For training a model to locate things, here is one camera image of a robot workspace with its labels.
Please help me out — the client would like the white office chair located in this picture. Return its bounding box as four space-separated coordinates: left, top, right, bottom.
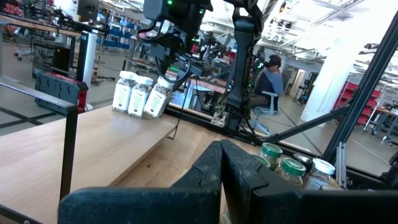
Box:
248 90 280 136

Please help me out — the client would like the person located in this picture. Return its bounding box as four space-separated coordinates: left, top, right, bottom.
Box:
251 54 285 108

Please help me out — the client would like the green-lid oregano spice jar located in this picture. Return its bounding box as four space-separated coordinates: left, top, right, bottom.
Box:
275 157 307 187
259 142 284 171

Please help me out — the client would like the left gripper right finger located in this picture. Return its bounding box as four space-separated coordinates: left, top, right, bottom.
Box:
221 139 398 224

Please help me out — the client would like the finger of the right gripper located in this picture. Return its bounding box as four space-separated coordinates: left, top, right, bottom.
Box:
169 60 195 91

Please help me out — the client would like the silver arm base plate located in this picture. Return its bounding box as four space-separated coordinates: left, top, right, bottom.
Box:
210 110 229 128

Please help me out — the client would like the black aluminium mounting frame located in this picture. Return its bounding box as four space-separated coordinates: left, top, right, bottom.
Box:
164 9 398 190

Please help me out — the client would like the red storage rack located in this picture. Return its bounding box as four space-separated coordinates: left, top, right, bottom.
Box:
334 81 382 125

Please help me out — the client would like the wooden workbench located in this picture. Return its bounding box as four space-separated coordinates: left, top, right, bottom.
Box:
0 14 103 38

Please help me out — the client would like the black red tool crate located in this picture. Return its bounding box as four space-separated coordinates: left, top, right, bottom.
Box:
33 70 90 116

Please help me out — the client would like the green-lid glass spice jar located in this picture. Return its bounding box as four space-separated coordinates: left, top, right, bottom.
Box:
252 154 271 170

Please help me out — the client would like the blue storage bin rack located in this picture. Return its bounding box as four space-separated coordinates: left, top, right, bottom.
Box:
96 12 141 50

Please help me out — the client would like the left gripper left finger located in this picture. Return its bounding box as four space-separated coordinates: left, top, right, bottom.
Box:
58 140 223 224

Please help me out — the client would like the black-lid brown spice jar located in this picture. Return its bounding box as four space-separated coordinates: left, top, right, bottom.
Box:
292 152 313 169

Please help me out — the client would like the silver aluminium bracket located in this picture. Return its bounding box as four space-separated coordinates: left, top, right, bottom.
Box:
335 141 346 187

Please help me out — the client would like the white-lid glass seasoning jar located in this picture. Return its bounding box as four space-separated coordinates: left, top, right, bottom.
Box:
111 70 138 113
303 157 336 191
143 76 175 119
127 75 154 119

